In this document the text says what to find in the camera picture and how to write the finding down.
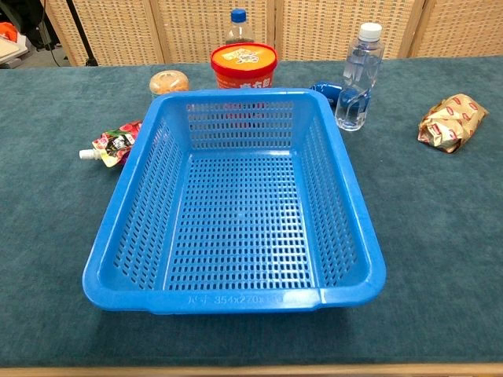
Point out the gold red-print wrapped snack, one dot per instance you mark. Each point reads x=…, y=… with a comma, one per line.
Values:
x=452, y=121

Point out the blue snack packet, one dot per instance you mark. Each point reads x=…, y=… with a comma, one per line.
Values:
x=324, y=88

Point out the red snack canister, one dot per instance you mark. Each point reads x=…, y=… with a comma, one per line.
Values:
x=243, y=59

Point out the teal felt table mat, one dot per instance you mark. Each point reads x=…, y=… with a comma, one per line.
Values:
x=432, y=235

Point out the orange object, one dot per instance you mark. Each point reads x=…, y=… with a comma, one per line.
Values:
x=7, y=31

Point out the white spout pouch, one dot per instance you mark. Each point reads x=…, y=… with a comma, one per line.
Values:
x=116, y=143

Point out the transparent jar brown contents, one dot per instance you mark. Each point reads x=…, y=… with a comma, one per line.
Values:
x=169, y=83

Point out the black tripod stand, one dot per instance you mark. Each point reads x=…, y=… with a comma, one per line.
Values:
x=80, y=23

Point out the blue plastic basket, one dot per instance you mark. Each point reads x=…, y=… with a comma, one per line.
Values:
x=236, y=220

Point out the white desk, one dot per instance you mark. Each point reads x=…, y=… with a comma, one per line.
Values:
x=12, y=51

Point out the clear water bottle white cap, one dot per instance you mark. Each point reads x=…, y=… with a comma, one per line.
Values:
x=359, y=78

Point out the woven wooden folding screen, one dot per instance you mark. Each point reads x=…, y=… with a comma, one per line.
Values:
x=314, y=27

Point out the cola bottle blue cap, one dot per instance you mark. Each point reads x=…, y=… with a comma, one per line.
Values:
x=238, y=31

